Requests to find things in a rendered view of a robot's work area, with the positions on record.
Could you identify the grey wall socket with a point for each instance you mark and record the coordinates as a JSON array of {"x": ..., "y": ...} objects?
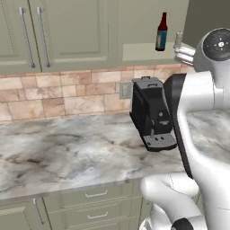
[{"x": 125, "y": 90}]

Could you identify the open olive wall cupboard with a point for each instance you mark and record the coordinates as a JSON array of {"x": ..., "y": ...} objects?
[{"x": 137, "y": 27}]

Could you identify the olive base cupboard door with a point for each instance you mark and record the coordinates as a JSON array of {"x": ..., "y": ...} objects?
[{"x": 18, "y": 217}]

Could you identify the black coffee machine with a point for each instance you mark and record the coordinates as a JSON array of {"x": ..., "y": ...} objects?
[{"x": 151, "y": 113}]

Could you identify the brown beer bottle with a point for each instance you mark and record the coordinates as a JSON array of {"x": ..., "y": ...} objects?
[{"x": 161, "y": 36}]

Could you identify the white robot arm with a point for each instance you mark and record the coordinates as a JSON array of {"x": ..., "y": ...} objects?
[{"x": 206, "y": 155}]

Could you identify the olive drawer front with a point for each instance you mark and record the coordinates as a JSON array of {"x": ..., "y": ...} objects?
[
  {"x": 119, "y": 193},
  {"x": 119, "y": 225},
  {"x": 122, "y": 211}
]

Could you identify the open olive cupboard door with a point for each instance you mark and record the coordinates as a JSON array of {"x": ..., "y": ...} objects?
[{"x": 206, "y": 15}]

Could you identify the olive wall cupboard door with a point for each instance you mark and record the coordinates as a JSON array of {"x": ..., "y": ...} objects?
[
  {"x": 81, "y": 30},
  {"x": 12, "y": 33}
]

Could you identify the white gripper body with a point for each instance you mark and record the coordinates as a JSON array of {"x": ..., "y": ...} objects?
[{"x": 185, "y": 54}]

